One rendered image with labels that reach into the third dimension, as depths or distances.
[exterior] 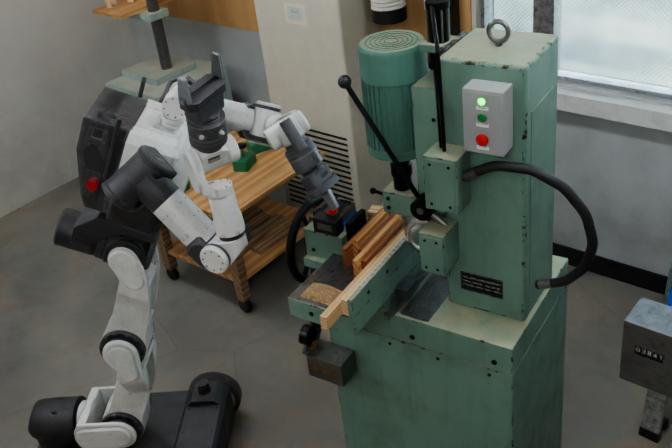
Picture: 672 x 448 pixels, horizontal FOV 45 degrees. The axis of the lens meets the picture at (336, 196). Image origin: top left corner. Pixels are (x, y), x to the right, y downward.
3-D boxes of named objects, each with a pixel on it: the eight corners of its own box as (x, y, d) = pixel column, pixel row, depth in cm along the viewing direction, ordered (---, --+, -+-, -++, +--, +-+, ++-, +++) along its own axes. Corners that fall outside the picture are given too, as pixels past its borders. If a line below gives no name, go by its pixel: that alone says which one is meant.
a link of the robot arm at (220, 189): (189, 155, 185) (204, 207, 191) (225, 142, 188) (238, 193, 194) (179, 148, 190) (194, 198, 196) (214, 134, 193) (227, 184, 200)
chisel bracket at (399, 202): (395, 204, 239) (393, 179, 235) (438, 213, 232) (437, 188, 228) (383, 216, 234) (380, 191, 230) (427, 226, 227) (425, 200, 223)
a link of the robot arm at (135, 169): (142, 223, 200) (102, 183, 198) (149, 217, 209) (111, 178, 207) (176, 190, 199) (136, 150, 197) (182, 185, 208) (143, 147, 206)
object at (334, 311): (419, 220, 246) (418, 209, 244) (425, 222, 245) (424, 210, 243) (321, 328, 207) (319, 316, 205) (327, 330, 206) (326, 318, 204)
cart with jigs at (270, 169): (253, 217, 434) (233, 107, 402) (337, 246, 401) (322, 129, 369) (161, 281, 392) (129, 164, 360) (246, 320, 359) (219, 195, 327)
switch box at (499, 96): (473, 139, 196) (472, 77, 188) (513, 146, 191) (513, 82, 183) (463, 151, 192) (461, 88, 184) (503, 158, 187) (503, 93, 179)
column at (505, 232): (480, 259, 242) (474, 25, 206) (554, 277, 231) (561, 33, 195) (448, 302, 227) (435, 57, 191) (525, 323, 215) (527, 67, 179)
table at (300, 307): (369, 202, 270) (368, 186, 267) (454, 220, 255) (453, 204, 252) (261, 307, 227) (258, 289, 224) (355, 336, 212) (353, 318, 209)
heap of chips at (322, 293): (313, 282, 225) (312, 276, 224) (344, 291, 220) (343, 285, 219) (299, 296, 220) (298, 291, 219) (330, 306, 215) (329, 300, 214)
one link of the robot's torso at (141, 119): (53, 226, 217) (78, 112, 200) (90, 166, 247) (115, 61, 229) (162, 259, 222) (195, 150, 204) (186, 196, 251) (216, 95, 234)
